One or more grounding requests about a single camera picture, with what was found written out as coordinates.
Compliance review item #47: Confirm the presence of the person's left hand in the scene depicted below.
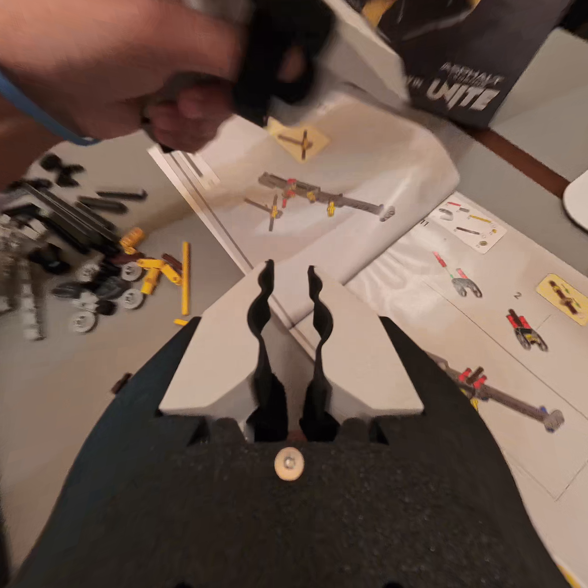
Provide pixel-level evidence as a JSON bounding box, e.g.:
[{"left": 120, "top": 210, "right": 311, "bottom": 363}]
[{"left": 0, "top": 0, "right": 246, "bottom": 153}]

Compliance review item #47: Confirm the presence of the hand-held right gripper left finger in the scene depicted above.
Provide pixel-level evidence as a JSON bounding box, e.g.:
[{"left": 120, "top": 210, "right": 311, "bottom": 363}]
[{"left": 158, "top": 259, "right": 288, "bottom": 443}]

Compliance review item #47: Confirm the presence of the blue wristband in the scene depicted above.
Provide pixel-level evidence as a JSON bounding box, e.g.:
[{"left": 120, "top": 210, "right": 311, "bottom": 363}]
[{"left": 0, "top": 69, "right": 99, "bottom": 147}]

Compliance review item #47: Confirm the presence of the white stand base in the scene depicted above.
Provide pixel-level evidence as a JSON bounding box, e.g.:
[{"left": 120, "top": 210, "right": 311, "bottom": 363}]
[{"left": 562, "top": 169, "right": 588, "bottom": 232}]

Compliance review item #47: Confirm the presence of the pile of toy brick pieces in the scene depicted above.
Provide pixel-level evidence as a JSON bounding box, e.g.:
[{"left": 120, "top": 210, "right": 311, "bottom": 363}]
[{"left": 0, "top": 152, "right": 194, "bottom": 343}]

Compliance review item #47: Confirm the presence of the white instruction booklet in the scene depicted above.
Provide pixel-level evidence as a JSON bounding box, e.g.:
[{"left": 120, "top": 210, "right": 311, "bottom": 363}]
[{"left": 147, "top": 85, "right": 588, "bottom": 588}]

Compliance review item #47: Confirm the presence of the black toy car set box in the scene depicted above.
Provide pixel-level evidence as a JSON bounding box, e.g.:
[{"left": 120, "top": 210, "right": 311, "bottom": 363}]
[{"left": 347, "top": 0, "right": 577, "bottom": 130}]

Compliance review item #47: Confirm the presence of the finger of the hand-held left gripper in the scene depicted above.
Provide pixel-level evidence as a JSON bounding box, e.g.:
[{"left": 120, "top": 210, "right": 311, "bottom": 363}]
[{"left": 275, "top": 0, "right": 412, "bottom": 126}]

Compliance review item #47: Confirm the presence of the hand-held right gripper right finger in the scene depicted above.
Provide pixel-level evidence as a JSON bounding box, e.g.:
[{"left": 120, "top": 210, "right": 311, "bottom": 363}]
[{"left": 300, "top": 266, "right": 425, "bottom": 442}]

